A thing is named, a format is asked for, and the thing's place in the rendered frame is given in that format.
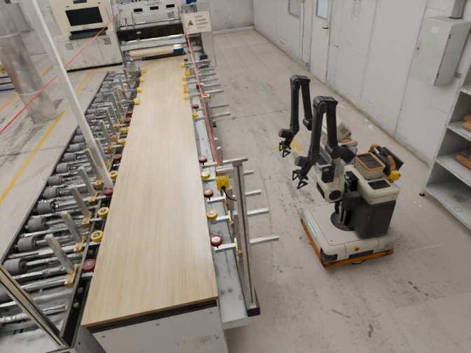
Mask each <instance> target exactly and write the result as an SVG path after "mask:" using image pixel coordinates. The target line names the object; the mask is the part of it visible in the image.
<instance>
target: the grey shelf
mask: <svg viewBox="0 0 471 353"><path fill-rule="evenodd" d="M469 113H470V114H471V51H470V54H469V57H468V59H467V62H466V65H465V68H464V71H463V74H462V76H461V79H460V82H459V84H458V88H457V91H456V93H455V96H454V99H453V102H452V104H451V108H450V110H449V114H448V116H447V118H446V122H445V124H444V127H443V130H442V133H441V136H440V138H439V141H438V144H437V147H436V149H435V153H434V155H433V158H432V161H431V163H430V167H429V169H428V173H427V175H426V178H425V181H424V183H423V187H422V189H421V192H420V193H419V195H420V196H421V197H422V196H425V194H424V193H423V191H424V190H426V191H427V192H429V194H431V195H432V196H433V197H435V198H436V199H438V200H439V201H440V202H441V203H442V204H443V205H444V206H445V207H446V208H447V209H448V210H449V211H450V212H451V213H452V214H453V215H454V216H455V217H456V218H457V219H458V220H459V221H461V222H462V223H463V224H464V225H465V226H466V227H468V228H469V229H470V230H471V170H470V169H468V168H467V167H465V166H464V165H462V164H460V163H459V162H458V161H456V160H455V157H456V156H457V155H458V154H463V155H464V156H466V157H467V158H468V156H469V155H471V153H470V152H469V151H467V148H468V147H469V146H471V132H468V131H467V130H465V129H464V128H463V127H462V126H463V123H464V121H463V117H464V116H465V115H467V114H469Z"/></svg>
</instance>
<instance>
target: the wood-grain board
mask: <svg viewBox="0 0 471 353"><path fill-rule="evenodd" d="M181 62H183V63H184V57H177V58H172V59H166V60H157V61H152V62H145V64H144V68H146V73H142V77H144V82H140V85H139V86H140V87H141V88H142V92H140V93H137V98H139V104H137V105H135V107H134V110H133V113H132V118H131V121H130V127H129V130H128V135H127V138H126V142H125V147H124V150H123V155H122V158H121V163H120V167H119V170H118V176H117V179H116V184H115V187H114V192H113V195H112V199H111V204H110V208H109V213H108V216H107V221H106V224H105V227H104V232H103V236H102V241H101V245H100V250H99V253H98V256H97V261H96V264H95V269H94V273H93V278H92V282H91V285H90V290H89V293H88V298H87V301H86V307H85V310H84V313H83V318H82V322H81V326H82V328H85V327H89V326H94V325H98V324H104V323H108V322H112V321H118V320H122V319H127V318H131V317H137V316H140V315H144V314H150V313H154V312H160V311H163V310H169V309H173V308H176V307H183V306H186V305H192V304H196V303H201V302H205V301H209V300H215V299H219V297H218V292H217V283H216V277H215V272H214V263H213V258H212V249H211V244H210V234H209V229H208V224H207V216H206V210H205V201H204V195H203V186H202V181H201V176H200V167H199V162H198V152H197V147H196V138H195V133H194V128H193V119H192V113H191V104H190V99H187V100H184V95H183V94H186V93H184V92H183V85H182V76H185V72H186V70H185V66H184V67H182V68H181V66H180V63H181ZM185 77H186V76H185Z"/></svg>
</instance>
